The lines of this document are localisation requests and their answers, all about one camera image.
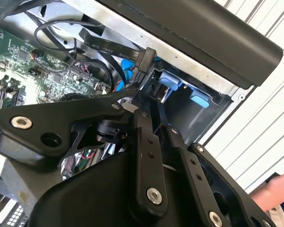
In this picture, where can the hard disk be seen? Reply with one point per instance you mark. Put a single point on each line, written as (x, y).
(170, 80)

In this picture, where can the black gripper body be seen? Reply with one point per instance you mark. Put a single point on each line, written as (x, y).
(90, 201)

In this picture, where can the person's hand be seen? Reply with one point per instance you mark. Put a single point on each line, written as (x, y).
(277, 191)

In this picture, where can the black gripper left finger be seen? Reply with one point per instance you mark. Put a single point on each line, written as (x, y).
(49, 113)

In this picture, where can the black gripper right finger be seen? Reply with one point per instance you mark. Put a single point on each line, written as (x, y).
(188, 170)

